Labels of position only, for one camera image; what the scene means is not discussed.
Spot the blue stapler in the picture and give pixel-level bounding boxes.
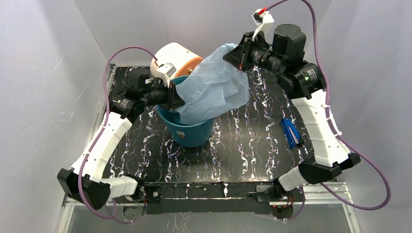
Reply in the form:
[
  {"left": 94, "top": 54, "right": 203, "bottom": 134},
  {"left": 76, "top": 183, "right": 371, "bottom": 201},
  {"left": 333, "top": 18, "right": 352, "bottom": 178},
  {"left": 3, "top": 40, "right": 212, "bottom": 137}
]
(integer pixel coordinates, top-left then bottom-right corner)
[{"left": 280, "top": 118, "right": 304, "bottom": 149}]

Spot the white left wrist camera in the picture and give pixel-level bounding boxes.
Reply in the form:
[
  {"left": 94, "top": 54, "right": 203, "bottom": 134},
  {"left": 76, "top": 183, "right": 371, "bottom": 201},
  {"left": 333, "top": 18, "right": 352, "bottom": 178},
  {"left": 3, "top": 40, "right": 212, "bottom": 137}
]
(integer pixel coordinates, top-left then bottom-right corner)
[{"left": 150, "top": 63, "right": 177, "bottom": 87}]

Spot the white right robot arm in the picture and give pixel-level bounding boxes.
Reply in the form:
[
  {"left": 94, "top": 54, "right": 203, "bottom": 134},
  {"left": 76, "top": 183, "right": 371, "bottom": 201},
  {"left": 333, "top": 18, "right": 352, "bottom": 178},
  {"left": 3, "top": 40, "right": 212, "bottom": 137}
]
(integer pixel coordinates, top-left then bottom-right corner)
[{"left": 223, "top": 24, "right": 361, "bottom": 201}]

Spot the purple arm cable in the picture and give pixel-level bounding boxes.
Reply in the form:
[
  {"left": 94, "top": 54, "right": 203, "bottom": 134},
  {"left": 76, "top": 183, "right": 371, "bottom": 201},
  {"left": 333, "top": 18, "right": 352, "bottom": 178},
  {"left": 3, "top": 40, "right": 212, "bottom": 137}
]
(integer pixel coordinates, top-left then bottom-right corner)
[
  {"left": 78, "top": 46, "right": 160, "bottom": 224},
  {"left": 264, "top": 0, "right": 392, "bottom": 221}
]

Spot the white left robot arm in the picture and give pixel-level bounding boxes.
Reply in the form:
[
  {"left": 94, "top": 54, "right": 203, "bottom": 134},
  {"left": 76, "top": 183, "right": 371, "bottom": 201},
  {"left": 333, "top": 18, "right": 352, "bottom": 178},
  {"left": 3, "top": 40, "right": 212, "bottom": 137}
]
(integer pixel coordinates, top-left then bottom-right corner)
[{"left": 57, "top": 68, "right": 184, "bottom": 211}]

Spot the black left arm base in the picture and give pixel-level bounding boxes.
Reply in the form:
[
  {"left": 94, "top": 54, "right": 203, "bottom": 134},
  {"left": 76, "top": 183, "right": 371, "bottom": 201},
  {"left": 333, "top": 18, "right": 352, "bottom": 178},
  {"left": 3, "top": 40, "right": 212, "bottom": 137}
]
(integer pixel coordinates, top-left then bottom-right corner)
[{"left": 112, "top": 181, "right": 162, "bottom": 224}]

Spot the aluminium frame rail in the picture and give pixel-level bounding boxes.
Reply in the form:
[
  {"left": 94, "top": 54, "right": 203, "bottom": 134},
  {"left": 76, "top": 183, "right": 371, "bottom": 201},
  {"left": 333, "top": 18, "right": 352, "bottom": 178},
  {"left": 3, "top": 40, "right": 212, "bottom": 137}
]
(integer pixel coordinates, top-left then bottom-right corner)
[{"left": 57, "top": 182, "right": 361, "bottom": 233}]

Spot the translucent blue plastic bag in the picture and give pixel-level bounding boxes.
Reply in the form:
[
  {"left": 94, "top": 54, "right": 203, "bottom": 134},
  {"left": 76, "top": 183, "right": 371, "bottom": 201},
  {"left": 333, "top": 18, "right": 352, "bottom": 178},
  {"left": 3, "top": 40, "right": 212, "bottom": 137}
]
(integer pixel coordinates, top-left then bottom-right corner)
[{"left": 176, "top": 43, "right": 249, "bottom": 125}]

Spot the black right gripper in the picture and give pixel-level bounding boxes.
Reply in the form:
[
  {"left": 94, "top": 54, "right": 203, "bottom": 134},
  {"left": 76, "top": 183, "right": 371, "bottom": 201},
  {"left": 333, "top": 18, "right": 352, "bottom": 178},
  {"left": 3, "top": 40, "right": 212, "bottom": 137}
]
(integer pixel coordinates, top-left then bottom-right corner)
[{"left": 222, "top": 32, "right": 285, "bottom": 75}]

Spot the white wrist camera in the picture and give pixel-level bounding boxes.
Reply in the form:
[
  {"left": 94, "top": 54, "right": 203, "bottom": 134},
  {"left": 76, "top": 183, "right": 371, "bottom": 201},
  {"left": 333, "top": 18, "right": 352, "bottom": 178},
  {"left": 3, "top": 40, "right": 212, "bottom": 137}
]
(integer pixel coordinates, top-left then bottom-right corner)
[
  {"left": 252, "top": 7, "right": 274, "bottom": 41},
  {"left": 150, "top": 63, "right": 177, "bottom": 87}
]

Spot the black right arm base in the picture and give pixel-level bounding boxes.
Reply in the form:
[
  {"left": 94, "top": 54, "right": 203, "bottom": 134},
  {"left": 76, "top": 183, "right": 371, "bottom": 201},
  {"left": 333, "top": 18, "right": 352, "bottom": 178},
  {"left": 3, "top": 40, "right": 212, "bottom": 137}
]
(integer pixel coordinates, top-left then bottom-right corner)
[{"left": 245, "top": 184, "right": 306, "bottom": 222}]

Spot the round pastel drawer cabinet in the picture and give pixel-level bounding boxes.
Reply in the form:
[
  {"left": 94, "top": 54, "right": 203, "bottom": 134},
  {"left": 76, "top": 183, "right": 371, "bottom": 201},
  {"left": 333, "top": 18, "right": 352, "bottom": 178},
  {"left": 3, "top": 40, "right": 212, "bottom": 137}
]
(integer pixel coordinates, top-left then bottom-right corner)
[{"left": 150, "top": 42, "right": 203, "bottom": 79}]

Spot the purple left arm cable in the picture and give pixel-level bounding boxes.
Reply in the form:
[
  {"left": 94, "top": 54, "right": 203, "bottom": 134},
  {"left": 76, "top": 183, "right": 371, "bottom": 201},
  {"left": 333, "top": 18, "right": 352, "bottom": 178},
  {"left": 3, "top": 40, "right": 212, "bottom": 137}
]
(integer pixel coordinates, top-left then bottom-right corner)
[{"left": 78, "top": 46, "right": 160, "bottom": 224}]

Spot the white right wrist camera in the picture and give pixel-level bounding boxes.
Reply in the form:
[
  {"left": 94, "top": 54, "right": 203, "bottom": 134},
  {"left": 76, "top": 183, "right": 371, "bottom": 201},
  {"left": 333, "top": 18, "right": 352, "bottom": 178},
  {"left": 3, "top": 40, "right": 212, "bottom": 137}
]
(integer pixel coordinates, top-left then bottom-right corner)
[{"left": 252, "top": 7, "right": 274, "bottom": 41}]

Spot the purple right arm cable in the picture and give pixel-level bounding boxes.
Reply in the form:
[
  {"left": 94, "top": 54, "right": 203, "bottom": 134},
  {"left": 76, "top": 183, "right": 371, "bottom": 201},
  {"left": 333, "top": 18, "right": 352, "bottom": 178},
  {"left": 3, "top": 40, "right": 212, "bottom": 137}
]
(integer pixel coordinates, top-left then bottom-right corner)
[{"left": 264, "top": 0, "right": 392, "bottom": 221}]

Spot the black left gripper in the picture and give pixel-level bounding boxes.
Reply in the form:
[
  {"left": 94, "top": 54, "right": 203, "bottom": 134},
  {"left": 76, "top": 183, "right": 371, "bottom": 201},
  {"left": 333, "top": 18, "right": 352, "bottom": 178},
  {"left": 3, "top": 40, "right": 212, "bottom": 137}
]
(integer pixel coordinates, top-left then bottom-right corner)
[{"left": 142, "top": 79, "right": 186, "bottom": 111}]

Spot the teal plastic trash bin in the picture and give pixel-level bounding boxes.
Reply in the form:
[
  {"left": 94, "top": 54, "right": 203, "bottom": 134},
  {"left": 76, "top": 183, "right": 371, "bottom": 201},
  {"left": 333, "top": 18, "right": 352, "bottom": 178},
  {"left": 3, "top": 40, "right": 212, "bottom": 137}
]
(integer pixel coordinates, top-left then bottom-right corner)
[{"left": 156, "top": 75, "right": 216, "bottom": 149}]

